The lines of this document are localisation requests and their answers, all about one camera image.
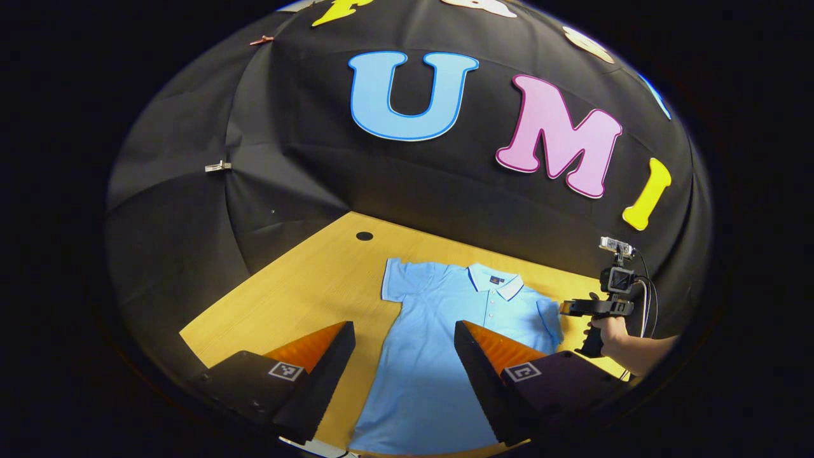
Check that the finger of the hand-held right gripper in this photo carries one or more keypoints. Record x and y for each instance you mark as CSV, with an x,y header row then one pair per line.
x,y
580,308

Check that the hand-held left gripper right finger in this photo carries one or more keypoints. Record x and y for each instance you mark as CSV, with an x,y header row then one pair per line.
x,y
480,381

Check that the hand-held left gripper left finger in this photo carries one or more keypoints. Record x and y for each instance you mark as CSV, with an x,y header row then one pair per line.
x,y
324,375

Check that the light blue T-shirt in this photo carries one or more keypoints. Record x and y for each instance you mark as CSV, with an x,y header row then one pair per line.
x,y
432,343

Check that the white clip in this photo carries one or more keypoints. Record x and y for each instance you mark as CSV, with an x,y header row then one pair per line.
x,y
218,166

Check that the black backdrop cloth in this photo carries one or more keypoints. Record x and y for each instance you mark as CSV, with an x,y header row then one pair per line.
x,y
305,95

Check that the pink clip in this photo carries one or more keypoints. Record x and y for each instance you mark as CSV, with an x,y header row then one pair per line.
x,y
262,40

